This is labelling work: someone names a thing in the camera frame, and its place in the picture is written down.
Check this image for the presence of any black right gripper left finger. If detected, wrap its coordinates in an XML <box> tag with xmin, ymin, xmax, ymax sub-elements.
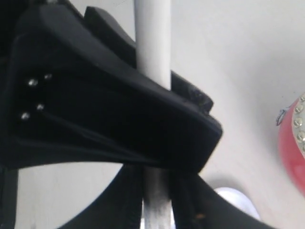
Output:
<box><xmin>60</xmin><ymin>165</ymin><xmax>143</xmax><ymax>229</ymax></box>

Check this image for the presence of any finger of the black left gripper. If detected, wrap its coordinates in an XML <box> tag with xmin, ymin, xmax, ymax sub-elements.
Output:
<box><xmin>7</xmin><ymin>4</ymin><xmax>224</xmax><ymax>175</ymax></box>
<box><xmin>84</xmin><ymin>6</ymin><xmax>214</xmax><ymax>113</ymax></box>

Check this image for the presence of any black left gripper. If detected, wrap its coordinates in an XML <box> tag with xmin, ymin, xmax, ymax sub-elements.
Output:
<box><xmin>0</xmin><ymin>0</ymin><xmax>84</xmax><ymax>229</ymax></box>

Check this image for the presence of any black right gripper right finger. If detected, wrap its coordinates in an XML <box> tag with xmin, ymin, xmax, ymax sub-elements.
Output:
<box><xmin>169</xmin><ymin>172</ymin><xmax>269</xmax><ymax>229</ymax></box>

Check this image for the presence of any white wooden drumstick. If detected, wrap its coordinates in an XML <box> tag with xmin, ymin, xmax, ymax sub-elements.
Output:
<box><xmin>134</xmin><ymin>0</ymin><xmax>172</xmax><ymax>229</ymax></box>

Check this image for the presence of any small red drum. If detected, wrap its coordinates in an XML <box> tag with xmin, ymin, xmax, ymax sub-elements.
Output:
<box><xmin>276</xmin><ymin>94</ymin><xmax>305</xmax><ymax>195</ymax></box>

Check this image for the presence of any white rectangular tray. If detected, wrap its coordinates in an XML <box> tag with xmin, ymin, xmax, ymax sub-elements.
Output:
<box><xmin>214</xmin><ymin>187</ymin><xmax>261</xmax><ymax>220</ymax></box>

